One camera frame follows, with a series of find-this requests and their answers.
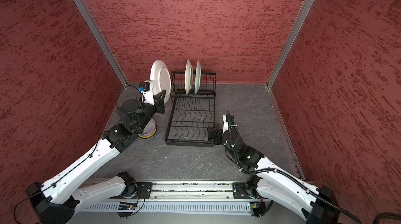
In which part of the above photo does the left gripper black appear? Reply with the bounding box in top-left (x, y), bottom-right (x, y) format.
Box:
top-left (135, 88), bottom-right (166, 131)

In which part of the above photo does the white plate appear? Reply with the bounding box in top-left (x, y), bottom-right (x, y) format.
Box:
top-left (150, 60), bottom-right (171, 103)
top-left (184, 60), bottom-right (193, 95)

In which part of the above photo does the yellow bowl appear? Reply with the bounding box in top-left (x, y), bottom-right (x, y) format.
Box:
top-left (138, 129), bottom-right (157, 139)

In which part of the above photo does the lavender ceramic bowl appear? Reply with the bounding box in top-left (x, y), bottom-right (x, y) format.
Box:
top-left (142, 119), bottom-right (157, 134)

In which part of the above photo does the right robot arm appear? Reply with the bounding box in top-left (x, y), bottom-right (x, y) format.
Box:
top-left (207, 127), bottom-right (340, 224)

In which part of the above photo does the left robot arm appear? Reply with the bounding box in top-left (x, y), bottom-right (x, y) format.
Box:
top-left (26, 90), bottom-right (170, 224)

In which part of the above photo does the pale green plate right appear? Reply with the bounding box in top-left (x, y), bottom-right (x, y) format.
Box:
top-left (194, 60), bottom-right (202, 95)

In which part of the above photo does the left corner aluminium profile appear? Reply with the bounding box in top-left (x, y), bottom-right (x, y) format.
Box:
top-left (73, 0), bottom-right (128, 87)

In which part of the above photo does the corner aluminium profile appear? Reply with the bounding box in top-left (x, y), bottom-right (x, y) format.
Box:
top-left (73, 0), bottom-right (128, 87)
top-left (267, 0), bottom-right (314, 89)

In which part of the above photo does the right corner aluminium profile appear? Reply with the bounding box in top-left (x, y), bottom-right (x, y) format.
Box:
top-left (267, 0), bottom-right (314, 89)

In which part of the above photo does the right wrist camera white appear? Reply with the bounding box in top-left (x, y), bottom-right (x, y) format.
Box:
top-left (222, 115), bottom-right (237, 133)

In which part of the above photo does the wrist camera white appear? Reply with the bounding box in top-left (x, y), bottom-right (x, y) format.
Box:
top-left (222, 115), bottom-right (237, 133)
top-left (138, 81), bottom-right (155, 105)

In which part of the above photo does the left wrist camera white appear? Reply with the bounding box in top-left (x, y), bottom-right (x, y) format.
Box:
top-left (138, 81), bottom-right (155, 105)

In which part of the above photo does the black wire dish rack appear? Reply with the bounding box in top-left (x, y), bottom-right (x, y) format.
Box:
top-left (165, 71), bottom-right (217, 147)

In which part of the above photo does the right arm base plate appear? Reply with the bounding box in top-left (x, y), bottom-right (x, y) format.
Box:
top-left (232, 182), bottom-right (260, 200)

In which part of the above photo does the white slotted cable duct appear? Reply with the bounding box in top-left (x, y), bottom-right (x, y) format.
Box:
top-left (82, 201), bottom-right (251, 215)

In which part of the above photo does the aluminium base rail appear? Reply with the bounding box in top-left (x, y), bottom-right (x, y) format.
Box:
top-left (75, 180), bottom-right (320, 202)

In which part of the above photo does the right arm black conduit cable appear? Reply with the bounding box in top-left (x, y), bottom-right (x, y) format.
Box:
top-left (226, 111), bottom-right (364, 224)

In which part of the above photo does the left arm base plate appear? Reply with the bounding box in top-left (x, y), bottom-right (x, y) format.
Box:
top-left (122, 182), bottom-right (153, 199)

